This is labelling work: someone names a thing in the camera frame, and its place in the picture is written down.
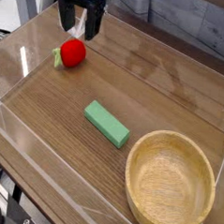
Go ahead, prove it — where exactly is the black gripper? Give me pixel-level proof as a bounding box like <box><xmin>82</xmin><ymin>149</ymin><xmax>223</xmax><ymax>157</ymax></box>
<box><xmin>58</xmin><ymin>0</ymin><xmax>107</xmax><ymax>41</ymax></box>

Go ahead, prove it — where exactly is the red plush strawberry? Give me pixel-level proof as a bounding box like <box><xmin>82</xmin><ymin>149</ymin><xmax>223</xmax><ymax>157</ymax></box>
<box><xmin>52</xmin><ymin>39</ymin><xmax>86</xmax><ymax>68</ymax></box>

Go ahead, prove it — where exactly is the green rectangular block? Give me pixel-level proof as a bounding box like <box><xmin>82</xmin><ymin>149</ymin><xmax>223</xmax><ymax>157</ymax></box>
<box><xmin>83</xmin><ymin>100</ymin><xmax>129</xmax><ymax>148</ymax></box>

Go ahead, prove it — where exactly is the wooden bowl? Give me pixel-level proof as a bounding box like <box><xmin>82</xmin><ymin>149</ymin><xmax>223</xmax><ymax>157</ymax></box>
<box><xmin>125</xmin><ymin>130</ymin><xmax>216</xmax><ymax>224</ymax></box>

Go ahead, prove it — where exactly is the grey table leg post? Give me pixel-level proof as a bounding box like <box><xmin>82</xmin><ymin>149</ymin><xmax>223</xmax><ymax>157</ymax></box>
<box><xmin>16</xmin><ymin>0</ymin><xmax>37</xmax><ymax>25</ymax></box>

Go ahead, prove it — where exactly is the clear acrylic tray wall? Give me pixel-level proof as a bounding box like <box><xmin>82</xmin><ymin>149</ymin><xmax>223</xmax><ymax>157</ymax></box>
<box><xmin>0</xmin><ymin>7</ymin><xmax>224</xmax><ymax>224</ymax></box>

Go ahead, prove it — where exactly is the black equipment with cable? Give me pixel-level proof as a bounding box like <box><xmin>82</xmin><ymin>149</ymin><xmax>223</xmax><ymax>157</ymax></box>
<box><xmin>0</xmin><ymin>194</ymin><xmax>41</xmax><ymax>224</ymax></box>

